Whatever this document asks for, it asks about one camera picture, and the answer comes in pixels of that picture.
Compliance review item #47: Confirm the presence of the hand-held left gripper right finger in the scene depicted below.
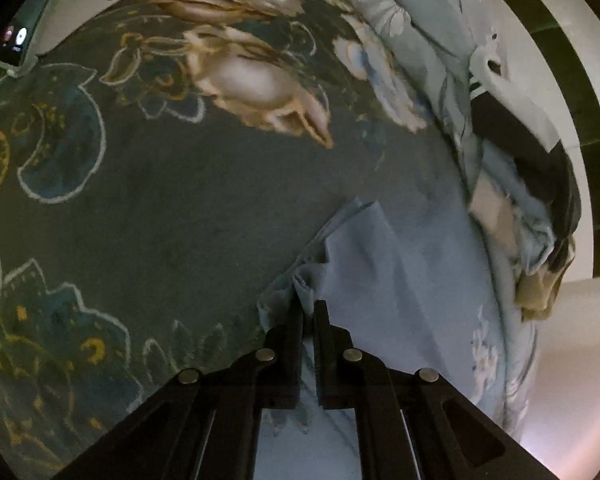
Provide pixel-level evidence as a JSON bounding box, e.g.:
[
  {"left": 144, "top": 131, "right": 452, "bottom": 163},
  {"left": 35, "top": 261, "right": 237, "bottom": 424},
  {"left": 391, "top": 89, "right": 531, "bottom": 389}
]
[{"left": 312, "top": 300, "right": 561, "bottom": 480}]

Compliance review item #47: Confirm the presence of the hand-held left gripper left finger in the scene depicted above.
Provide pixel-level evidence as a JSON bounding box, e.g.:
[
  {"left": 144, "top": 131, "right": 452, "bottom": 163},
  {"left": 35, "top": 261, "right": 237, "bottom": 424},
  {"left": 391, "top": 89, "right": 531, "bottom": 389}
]
[{"left": 50, "top": 300, "right": 306, "bottom": 480}]

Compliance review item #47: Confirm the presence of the light blue floral quilt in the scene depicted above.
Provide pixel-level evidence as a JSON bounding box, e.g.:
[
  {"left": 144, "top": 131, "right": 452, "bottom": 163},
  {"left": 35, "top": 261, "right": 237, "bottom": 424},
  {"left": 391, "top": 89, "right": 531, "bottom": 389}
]
[{"left": 467, "top": 255, "right": 541, "bottom": 436}]

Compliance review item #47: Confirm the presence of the beige checked garment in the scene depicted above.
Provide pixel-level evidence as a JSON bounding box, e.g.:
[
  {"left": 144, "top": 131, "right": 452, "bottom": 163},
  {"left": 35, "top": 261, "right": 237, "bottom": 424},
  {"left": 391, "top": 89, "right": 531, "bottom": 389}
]
[{"left": 467, "top": 180, "right": 578, "bottom": 323}]

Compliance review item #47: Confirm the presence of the white wardrobe with black stripe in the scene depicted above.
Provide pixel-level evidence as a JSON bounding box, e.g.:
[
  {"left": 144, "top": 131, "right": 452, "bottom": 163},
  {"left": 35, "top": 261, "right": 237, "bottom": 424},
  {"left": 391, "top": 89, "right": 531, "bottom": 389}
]
[{"left": 495, "top": 0, "right": 600, "bottom": 480}]

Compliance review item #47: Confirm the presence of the dark garment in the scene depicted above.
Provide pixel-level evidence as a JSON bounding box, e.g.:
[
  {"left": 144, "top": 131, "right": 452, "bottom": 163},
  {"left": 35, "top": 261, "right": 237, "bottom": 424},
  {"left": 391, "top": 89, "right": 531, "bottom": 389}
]
[{"left": 472, "top": 90, "right": 581, "bottom": 266}]

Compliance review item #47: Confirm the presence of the flat daisy print pillow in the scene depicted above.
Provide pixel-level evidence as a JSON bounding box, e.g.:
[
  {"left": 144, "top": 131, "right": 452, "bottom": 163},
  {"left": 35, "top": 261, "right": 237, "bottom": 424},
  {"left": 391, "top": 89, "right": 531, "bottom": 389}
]
[{"left": 330, "top": 0, "right": 486, "bottom": 146}]

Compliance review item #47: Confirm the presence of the smartphone on white stand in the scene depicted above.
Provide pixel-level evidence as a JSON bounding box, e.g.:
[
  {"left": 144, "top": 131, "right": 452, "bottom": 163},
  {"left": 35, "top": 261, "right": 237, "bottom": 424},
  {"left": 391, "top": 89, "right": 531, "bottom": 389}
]
[{"left": 0, "top": 0, "right": 141, "bottom": 78}]

